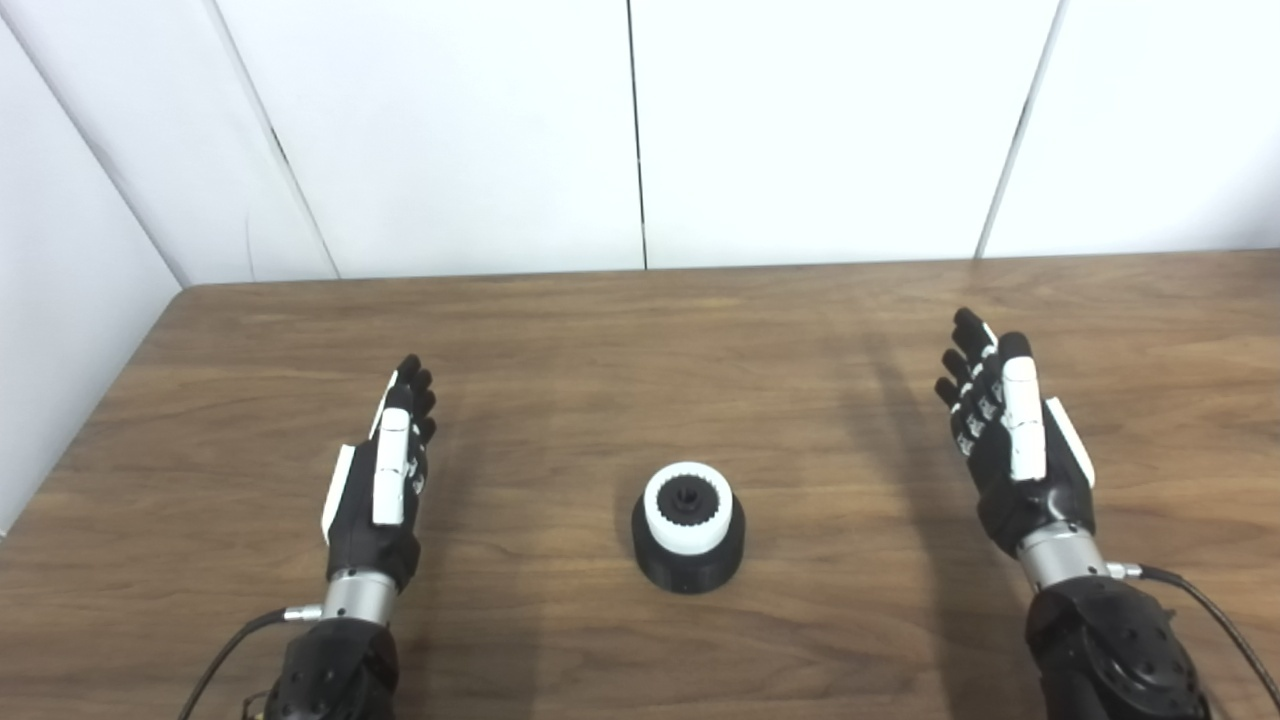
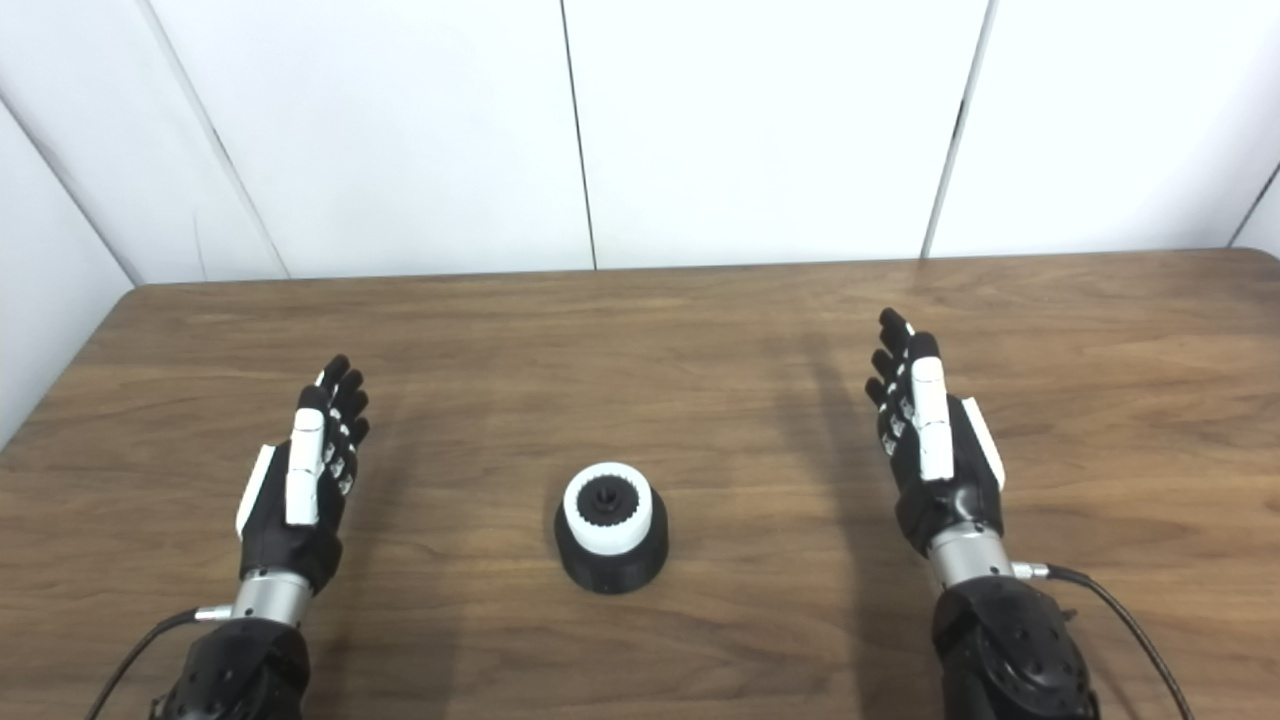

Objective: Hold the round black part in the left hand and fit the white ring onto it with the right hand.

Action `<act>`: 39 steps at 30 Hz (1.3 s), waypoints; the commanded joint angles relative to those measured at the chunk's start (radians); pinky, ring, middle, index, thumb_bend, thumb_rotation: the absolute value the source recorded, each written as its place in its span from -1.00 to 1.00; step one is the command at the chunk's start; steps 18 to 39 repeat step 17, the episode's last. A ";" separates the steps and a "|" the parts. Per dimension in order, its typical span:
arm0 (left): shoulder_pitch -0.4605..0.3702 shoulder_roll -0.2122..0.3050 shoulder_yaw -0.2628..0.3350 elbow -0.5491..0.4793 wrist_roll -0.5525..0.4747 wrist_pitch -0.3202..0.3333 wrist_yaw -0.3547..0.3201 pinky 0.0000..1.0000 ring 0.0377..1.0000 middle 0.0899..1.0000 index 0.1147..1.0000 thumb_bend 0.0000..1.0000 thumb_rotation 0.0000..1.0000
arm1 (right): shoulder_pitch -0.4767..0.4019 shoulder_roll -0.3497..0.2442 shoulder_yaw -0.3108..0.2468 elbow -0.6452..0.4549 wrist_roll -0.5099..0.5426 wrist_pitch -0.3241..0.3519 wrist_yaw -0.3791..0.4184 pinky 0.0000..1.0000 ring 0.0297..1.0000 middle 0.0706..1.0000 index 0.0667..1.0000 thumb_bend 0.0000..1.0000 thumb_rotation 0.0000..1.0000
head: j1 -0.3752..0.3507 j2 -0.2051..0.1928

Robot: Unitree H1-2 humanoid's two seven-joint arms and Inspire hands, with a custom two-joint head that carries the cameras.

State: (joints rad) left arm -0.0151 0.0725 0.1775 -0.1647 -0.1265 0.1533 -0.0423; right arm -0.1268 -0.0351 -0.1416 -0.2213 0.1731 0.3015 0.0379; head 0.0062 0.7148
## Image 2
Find right black and white hand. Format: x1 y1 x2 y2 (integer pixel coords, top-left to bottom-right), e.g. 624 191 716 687
865 307 1006 557

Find left black and white hand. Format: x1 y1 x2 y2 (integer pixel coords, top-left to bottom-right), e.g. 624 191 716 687
236 354 371 599

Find white toothed plastic ring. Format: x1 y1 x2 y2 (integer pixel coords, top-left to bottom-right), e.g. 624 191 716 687
563 461 654 556

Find round black plastic part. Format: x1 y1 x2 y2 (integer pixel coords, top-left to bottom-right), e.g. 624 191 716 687
554 478 669 596

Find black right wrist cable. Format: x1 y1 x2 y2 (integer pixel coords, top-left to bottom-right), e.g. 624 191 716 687
1015 562 1186 720

